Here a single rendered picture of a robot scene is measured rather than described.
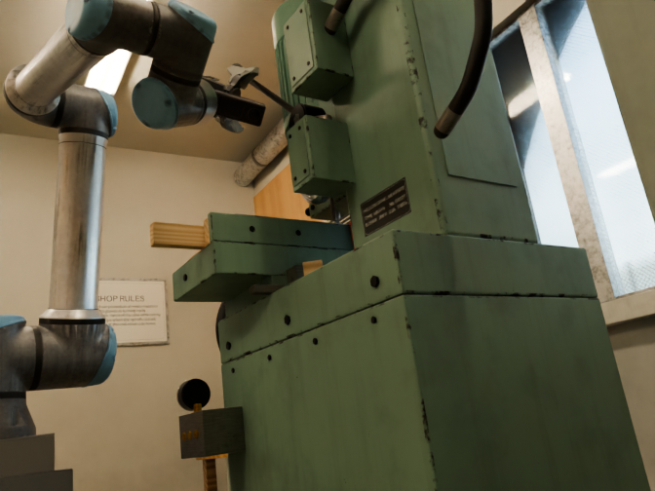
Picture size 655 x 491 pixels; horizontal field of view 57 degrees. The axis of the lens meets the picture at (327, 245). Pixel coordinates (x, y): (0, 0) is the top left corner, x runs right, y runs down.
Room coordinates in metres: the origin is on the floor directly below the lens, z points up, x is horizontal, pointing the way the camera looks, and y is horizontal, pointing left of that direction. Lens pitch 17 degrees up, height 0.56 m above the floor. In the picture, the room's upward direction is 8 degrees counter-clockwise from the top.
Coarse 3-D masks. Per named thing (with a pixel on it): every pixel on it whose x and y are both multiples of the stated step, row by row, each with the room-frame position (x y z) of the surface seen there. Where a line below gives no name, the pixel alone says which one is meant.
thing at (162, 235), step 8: (152, 224) 0.97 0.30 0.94; (160, 224) 0.98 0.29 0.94; (168, 224) 0.99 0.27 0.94; (176, 224) 1.00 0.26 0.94; (184, 224) 1.00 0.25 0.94; (152, 232) 0.98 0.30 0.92; (160, 232) 0.98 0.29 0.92; (168, 232) 0.99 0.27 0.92; (176, 232) 1.00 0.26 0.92; (184, 232) 1.00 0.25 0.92; (192, 232) 1.01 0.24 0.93; (200, 232) 1.02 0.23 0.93; (152, 240) 0.98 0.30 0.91; (160, 240) 0.98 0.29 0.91; (168, 240) 0.99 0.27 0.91; (176, 240) 1.00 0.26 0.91; (184, 240) 1.00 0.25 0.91; (192, 240) 1.01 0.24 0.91; (200, 240) 1.02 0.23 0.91; (192, 248) 1.03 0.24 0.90; (200, 248) 1.04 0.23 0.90
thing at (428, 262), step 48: (384, 240) 0.77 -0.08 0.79; (432, 240) 0.79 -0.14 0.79; (480, 240) 0.85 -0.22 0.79; (288, 288) 0.98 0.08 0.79; (336, 288) 0.87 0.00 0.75; (384, 288) 0.78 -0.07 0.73; (432, 288) 0.78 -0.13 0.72; (480, 288) 0.84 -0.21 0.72; (528, 288) 0.90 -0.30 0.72; (576, 288) 0.98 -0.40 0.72; (240, 336) 1.14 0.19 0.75; (288, 336) 1.00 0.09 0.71
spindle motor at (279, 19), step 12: (288, 0) 1.14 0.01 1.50; (300, 0) 1.13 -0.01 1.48; (276, 12) 1.16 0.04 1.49; (288, 12) 1.14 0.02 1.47; (276, 24) 1.17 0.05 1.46; (276, 36) 1.18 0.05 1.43; (276, 48) 1.19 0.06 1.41; (276, 60) 1.21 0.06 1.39; (288, 72) 1.16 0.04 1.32; (288, 84) 1.16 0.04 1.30; (288, 96) 1.16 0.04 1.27; (300, 96) 1.14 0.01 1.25; (288, 120) 1.17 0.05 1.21
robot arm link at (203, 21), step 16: (176, 0) 0.86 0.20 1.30; (160, 16) 0.82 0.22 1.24; (176, 16) 0.84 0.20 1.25; (192, 16) 0.84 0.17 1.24; (208, 16) 0.89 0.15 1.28; (160, 32) 0.83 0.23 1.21; (176, 32) 0.84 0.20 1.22; (192, 32) 0.85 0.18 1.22; (208, 32) 0.87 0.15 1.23; (160, 48) 0.85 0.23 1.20; (176, 48) 0.86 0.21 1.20; (192, 48) 0.87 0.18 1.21; (208, 48) 0.89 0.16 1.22; (160, 64) 0.89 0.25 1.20; (176, 64) 0.89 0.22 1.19; (192, 64) 0.89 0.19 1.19; (176, 80) 0.90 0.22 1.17; (192, 80) 0.92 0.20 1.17
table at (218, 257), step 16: (208, 256) 1.02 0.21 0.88; (224, 256) 1.01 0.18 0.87; (240, 256) 1.03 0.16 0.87; (256, 256) 1.05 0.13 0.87; (272, 256) 1.07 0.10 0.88; (288, 256) 1.09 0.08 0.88; (304, 256) 1.11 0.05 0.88; (320, 256) 1.13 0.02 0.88; (336, 256) 1.15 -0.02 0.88; (176, 272) 1.14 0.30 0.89; (192, 272) 1.08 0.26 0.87; (208, 272) 1.02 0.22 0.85; (224, 272) 1.01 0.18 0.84; (240, 272) 1.03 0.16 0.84; (256, 272) 1.04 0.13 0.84; (272, 272) 1.06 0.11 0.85; (176, 288) 1.15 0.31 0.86; (192, 288) 1.09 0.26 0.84; (208, 288) 1.10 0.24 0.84; (224, 288) 1.12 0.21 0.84; (240, 288) 1.13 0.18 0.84
